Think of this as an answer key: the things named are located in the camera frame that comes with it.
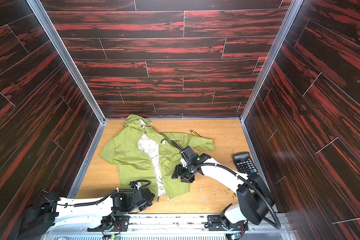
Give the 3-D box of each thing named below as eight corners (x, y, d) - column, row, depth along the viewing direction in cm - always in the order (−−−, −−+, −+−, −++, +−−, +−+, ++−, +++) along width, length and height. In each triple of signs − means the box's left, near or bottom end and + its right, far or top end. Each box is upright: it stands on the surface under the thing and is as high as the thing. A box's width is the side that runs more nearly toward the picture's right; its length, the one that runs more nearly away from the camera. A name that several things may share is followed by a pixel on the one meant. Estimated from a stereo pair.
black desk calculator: (237, 174, 93) (239, 172, 90) (232, 155, 102) (234, 152, 99) (256, 174, 93) (258, 172, 90) (249, 155, 102) (251, 152, 99)
